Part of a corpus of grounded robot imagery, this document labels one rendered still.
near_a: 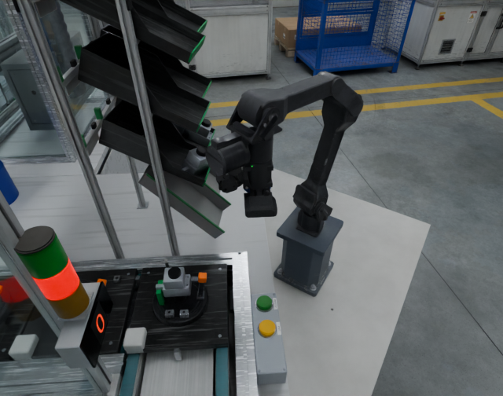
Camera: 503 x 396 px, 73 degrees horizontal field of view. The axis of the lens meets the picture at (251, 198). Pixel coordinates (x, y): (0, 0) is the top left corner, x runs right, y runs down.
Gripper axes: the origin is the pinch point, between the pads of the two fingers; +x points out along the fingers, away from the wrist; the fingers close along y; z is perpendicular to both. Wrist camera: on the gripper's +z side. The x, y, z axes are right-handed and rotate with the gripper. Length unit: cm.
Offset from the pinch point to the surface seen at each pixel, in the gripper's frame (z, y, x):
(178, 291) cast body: 19.4, 7.2, 20.7
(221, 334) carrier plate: 9.5, 14.6, 28.5
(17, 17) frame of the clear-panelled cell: 78, -80, -21
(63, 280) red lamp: 29.7, 25.6, -9.1
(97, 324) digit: 29.0, 24.8, 4.2
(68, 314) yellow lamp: 31.1, 26.5, -1.8
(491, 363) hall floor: -121, -14, 125
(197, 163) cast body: 14.0, -17.4, 0.5
